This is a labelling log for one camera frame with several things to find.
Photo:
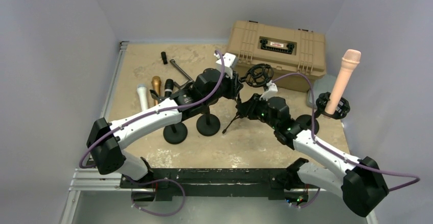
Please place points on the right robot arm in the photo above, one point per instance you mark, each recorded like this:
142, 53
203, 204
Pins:
359, 181

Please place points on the grey pad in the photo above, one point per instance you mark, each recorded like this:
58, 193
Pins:
322, 85

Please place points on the pink microphone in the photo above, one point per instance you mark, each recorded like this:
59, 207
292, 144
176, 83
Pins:
350, 61

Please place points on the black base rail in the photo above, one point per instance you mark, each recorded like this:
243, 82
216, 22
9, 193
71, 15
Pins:
166, 183

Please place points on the gold microphone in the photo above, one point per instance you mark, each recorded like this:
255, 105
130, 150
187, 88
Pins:
156, 89

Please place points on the black microphone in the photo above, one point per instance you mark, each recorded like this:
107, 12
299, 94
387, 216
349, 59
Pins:
168, 88

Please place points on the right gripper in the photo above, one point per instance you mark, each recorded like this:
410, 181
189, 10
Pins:
248, 107

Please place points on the dark metal L bracket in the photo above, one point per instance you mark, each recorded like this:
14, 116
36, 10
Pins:
189, 79

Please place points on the white microphone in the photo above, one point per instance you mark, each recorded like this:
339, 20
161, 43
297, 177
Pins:
142, 95

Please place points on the black clip mic stand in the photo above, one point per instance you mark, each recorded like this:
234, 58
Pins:
175, 133

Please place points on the tan plastic case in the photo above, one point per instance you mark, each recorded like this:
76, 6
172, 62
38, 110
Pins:
297, 52

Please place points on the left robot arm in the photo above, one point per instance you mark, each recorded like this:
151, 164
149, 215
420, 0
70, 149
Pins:
108, 140

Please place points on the black round-base mic stand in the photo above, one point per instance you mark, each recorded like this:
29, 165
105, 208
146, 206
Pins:
208, 124

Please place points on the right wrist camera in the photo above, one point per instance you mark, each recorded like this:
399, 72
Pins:
270, 91

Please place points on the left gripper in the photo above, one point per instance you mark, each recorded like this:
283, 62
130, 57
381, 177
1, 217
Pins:
234, 85

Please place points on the small black cylinder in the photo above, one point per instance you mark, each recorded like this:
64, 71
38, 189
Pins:
164, 58

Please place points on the black tripod shock-mount stand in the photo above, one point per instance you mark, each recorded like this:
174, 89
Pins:
257, 76

